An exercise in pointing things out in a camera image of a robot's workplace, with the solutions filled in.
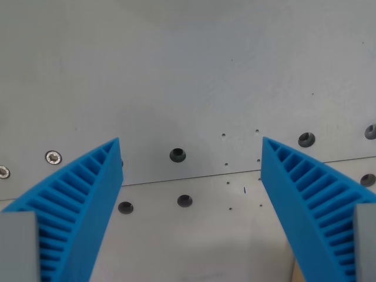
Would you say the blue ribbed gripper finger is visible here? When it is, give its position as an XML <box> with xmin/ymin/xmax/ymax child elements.
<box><xmin>261</xmin><ymin>136</ymin><xmax>376</xmax><ymax>282</ymax></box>
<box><xmin>0</xmin><ymin>136</ymin><xmax>124</xmax><ymax>282</ymax></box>

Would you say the black countersunk screw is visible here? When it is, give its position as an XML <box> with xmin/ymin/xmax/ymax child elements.
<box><xmin>177</xmin><ymin>194</ymin><xmax>193</xmax><ymax>209</ymax></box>
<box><xmin>117</xmin><ymin>201</ymin><xmax>134</xmax><ymax>215</ymax></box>

